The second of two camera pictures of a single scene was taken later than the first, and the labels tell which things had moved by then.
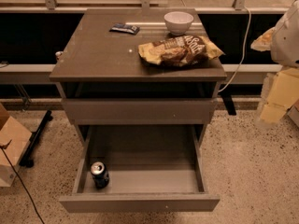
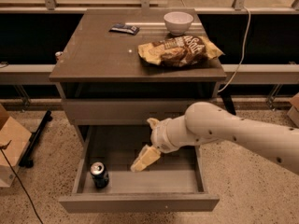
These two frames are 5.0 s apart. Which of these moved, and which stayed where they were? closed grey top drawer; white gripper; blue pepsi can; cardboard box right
Moved: white gripper
Stayed: cardboard box right; closed grey top drawer; blue pepsi can
